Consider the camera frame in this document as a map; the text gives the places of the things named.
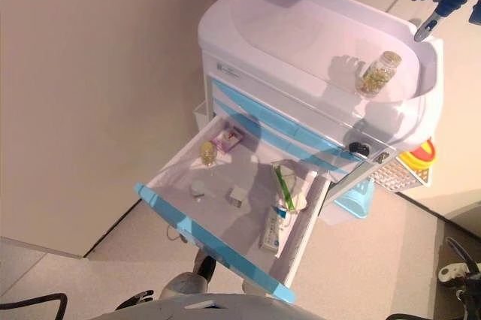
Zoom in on white drawer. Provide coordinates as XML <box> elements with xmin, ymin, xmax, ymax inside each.
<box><xmin>134</xmin><ymin>115</ymin><xmax>331</xmax><ymax>304</ymax></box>

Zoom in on yellow capsule bottle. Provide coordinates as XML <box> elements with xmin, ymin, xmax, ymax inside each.
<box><xmin>355</xmin><ymin>50</ymin><xmax>403</xmax><ymax>98</ymax></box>
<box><xmin>198</xmin><ymin>141</ymin><xmax>219</xmax><ymax>167</ymax></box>

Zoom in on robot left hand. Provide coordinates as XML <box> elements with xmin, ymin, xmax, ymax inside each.
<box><xmin>114</xmin><ymin>289</ymin><xmax>155</xmax><ymax>312</ymax></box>

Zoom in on thick black cable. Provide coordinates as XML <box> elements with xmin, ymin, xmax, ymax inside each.
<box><xmin>0</xmin><ymin>292</ymin><xmax>71</xmax><ymax>320</ymax></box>

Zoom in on white cap medicine bottle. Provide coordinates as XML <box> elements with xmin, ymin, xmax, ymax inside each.
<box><xmin>189</xmin><ymin>180</ymin><xmax>207</xmax><ymax>198</ymax></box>

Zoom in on white mesh basket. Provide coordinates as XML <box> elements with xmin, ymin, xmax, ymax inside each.
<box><xmin>370</xmin><ymin>154</ymin><xmax>433</xmax><ymax>193</ymax></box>

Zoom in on grey robot torso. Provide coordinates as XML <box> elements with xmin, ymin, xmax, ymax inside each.
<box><xmin>89</xmin><ymin>292</ymin><xmax>313</xmax><ymax>320</ymax></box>

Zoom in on pink white medicine box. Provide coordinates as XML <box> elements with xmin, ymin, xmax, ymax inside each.
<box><xmin>210</xmin><ymin>126</ymin><xmax>244</xmax><ymax>154</ymax></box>

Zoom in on green white medicine box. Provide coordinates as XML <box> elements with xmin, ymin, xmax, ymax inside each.
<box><xmin>271</xmin><ymin>160</ymin><xmax>309</xmax><ymax>213</ymax></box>

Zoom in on white medical cart blue drawers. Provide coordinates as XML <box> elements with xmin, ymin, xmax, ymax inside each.
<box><xmin>197</xmin><ymin>0</ymin><xmax>444</xmax><ymax>304</ymax></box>

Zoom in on thin grey cable loop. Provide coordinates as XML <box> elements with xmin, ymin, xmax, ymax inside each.
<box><xmin>165</xmin><ymin>222</ymin><xmax>189</xmax><ymax>243</ymax></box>

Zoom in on yellow sharps container red lid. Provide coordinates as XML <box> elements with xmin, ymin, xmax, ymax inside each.
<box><xmin>398</xmin><ymin>138</ymin><xmax>439</xmax><ymax>169</ymax></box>

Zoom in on small grey box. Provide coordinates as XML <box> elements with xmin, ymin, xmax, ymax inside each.
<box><xmin>228</xmin><ymin>186</ymin><xmax>247</xmax><ymax>207</ymax></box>

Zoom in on blue white medicine box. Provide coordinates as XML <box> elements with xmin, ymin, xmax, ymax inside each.
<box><xmin>259</xmin><ymin>205</ymin><xmax>289</xmax><ymax>253</ymax></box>

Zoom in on black cart keys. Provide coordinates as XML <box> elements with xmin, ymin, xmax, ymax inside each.
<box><xmin>347</xmin><ymin>141</ymin><xmax>371</xmax><ymax>156</ymax></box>

